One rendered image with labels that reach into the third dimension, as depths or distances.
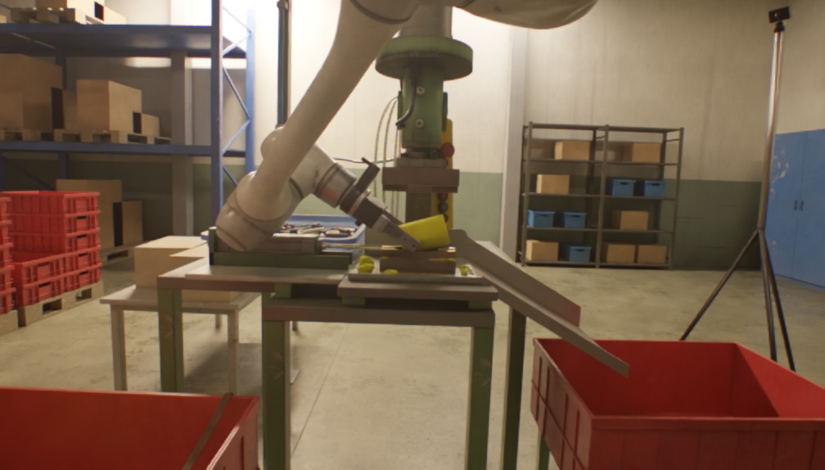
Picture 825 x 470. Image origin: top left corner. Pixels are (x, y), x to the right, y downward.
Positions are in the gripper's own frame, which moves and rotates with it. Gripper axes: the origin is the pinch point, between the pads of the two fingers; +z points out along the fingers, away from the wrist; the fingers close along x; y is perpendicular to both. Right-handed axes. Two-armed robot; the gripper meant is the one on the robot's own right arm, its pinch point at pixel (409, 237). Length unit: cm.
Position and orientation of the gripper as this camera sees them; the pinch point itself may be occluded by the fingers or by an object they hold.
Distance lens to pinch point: 93.1
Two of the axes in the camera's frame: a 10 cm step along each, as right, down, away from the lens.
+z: 8.1, 5.8, 0.5
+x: 0.0, 0.9, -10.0
